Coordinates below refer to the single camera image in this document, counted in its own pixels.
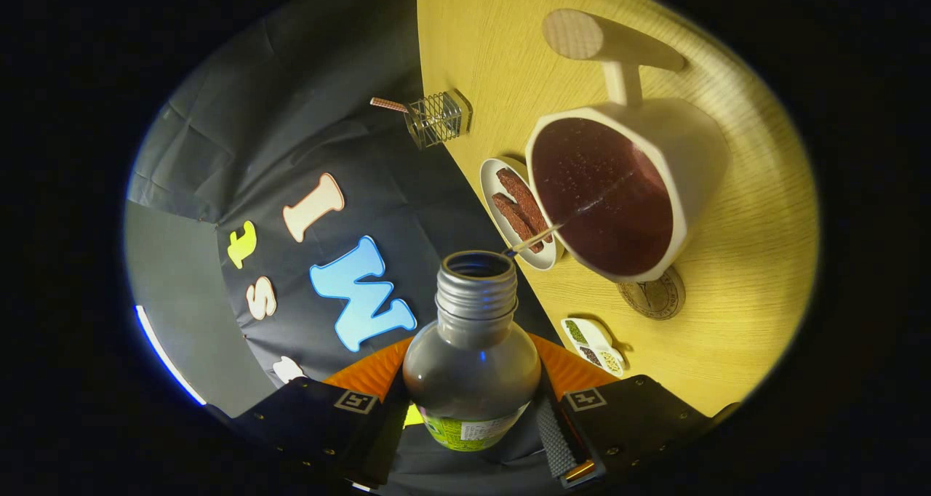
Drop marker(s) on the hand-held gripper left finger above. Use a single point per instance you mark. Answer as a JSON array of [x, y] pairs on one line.
[[305, 416]]

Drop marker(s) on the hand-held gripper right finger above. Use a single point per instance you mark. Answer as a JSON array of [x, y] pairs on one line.
[[640, 416]]

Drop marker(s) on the round cork coaster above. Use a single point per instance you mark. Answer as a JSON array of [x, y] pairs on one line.
[[658, 300]]

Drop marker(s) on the silver metal bottle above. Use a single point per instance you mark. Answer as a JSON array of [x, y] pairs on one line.
[[473, 372]]

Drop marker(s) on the pile of yellow soybeans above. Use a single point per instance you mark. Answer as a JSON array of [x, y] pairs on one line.
[[611, 363]]

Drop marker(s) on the pile of dark red beans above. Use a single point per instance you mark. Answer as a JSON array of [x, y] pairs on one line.
[[591, 356]]

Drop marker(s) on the white divided dish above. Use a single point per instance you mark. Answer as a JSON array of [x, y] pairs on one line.
[[598, 332]]

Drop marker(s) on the pile of green mung beans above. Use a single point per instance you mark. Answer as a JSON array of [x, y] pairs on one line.
[[575, 332]]

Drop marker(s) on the wooden table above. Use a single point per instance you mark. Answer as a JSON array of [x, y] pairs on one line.
[[756, 263]]

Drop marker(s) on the red-brown meat slice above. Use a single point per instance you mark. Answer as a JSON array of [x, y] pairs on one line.
[[513, 216], [520, 190]]

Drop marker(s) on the black backdrop cloth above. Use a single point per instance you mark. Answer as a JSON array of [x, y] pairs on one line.
[[291, 140]]

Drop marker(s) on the white round plate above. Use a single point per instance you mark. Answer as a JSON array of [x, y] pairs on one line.
[[489, 183]]

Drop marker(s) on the pink striped straw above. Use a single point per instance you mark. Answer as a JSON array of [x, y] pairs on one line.
[[388, 105]]

